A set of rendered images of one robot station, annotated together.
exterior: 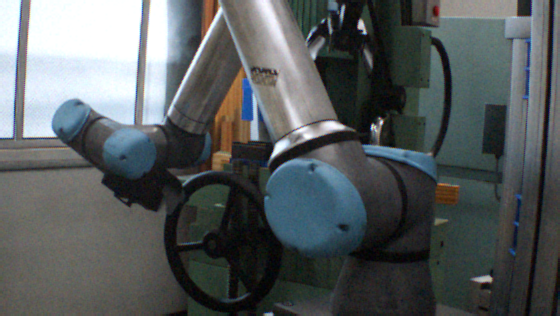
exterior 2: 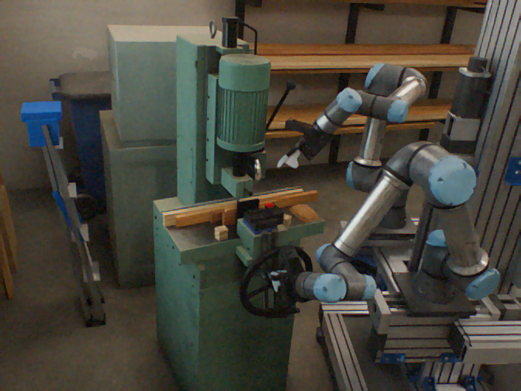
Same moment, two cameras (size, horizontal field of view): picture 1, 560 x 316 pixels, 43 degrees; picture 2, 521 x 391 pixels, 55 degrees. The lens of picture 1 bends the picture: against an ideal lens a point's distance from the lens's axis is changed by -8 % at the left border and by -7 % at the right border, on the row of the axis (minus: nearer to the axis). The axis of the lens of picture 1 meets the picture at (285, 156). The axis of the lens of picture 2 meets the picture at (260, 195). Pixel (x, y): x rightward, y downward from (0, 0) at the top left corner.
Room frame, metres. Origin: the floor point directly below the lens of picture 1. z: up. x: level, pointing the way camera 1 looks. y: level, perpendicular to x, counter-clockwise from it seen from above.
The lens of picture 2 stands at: (0.87, 1.42, 1.87)
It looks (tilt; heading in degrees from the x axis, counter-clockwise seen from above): 27 degrees down; 299
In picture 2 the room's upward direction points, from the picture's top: 4 degrees clockwise
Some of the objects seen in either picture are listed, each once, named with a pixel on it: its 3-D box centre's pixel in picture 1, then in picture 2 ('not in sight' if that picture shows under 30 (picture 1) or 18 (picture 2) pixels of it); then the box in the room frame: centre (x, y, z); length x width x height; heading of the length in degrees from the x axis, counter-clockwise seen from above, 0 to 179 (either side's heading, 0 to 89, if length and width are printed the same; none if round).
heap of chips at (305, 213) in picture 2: not in sight; (304, 210); (1.57, -0.23, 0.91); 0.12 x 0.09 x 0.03; 148
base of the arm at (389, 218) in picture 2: not in sight; (390, 209); (1.31, -0.55, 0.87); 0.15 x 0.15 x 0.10
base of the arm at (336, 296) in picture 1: (385, 278); (436, 278); (1.02, -0.15, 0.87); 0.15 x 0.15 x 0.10
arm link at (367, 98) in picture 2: not in sight; (357, 103); (1.42, -0.22, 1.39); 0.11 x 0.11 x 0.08; 1
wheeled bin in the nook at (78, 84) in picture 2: not in sight; (105, 143); (3.50, -0.98, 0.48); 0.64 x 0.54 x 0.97; 54
